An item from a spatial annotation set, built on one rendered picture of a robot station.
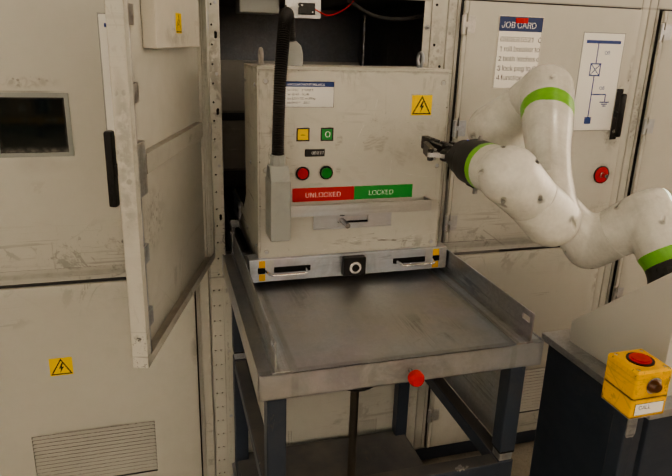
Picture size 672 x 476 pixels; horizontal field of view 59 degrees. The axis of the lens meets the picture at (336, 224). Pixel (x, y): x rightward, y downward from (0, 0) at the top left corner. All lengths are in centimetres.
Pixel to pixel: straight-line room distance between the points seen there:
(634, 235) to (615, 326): 24
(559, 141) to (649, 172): 105
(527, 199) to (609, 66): 110
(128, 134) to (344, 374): 60
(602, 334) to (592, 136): 81
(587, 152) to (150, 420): 163
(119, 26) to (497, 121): 89
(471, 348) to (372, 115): 61
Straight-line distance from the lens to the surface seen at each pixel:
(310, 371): 119
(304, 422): 210
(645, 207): 160
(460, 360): 130
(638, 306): 146
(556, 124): 135
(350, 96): 148
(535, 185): 109
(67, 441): 204
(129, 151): 110
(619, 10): 215
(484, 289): 151
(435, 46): 184
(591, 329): 158
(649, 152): 231
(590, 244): 165
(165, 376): 192
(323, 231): 153
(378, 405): 216
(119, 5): 108
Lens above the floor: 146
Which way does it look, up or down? 17 degrees down
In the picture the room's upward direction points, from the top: 2 degrees clockwise
